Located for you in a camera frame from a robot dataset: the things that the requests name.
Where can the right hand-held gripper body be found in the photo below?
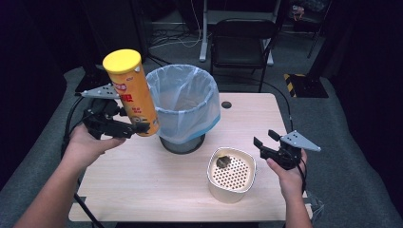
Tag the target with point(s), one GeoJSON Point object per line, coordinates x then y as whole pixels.
{"type": "Point", "coordinates": [290, 156]}

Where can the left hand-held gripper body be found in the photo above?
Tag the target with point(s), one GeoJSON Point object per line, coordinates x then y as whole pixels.
{"type": "Point", "coordinates": [104, 125]}

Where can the yellow chip can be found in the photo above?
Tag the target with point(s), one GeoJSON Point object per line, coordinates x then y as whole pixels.
{"type": "Point", "coordinates": [133, 91]}

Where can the beige container with perforated strainer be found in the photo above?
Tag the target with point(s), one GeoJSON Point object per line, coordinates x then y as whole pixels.
{"type": "Point", "coordinates": [233, 177]}

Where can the metal mesh trash bin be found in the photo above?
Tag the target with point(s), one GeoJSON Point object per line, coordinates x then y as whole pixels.
{"type": "Point", "coordinates": [182, 146]}

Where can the trash bin with blue bag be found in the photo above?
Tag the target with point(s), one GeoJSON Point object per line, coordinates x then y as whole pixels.
{"type": "Point", "coordinates": [187, 120]}

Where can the person's right hand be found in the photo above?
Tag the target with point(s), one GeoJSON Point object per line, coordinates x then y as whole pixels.
{"type": "Point", "coordinates": [291, 182]}

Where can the person's left hand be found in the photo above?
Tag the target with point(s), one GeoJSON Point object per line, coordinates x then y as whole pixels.
{"type": "Point", "coordinates": [84, 147]}

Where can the dark wet lump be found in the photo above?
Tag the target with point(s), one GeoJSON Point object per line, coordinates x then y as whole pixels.
{"type": "Point", "coordinates": [223, 161]}

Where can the black stand base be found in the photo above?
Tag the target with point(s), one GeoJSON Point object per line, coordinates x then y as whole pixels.
{"type": "Point", "coordinates": [92, 79]}

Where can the yellow black striped floor plate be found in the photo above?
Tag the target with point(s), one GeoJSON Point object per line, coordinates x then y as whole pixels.
{"type": "Point", "coordinates": [305, 86]}

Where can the black folding chair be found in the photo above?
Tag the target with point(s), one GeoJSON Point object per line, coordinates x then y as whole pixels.
{"type": "Point", "coordinates": [240, 47]}

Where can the white desk frame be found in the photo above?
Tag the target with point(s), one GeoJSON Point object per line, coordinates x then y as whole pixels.
{"type": "Point", "coordinates": [204, 38]}

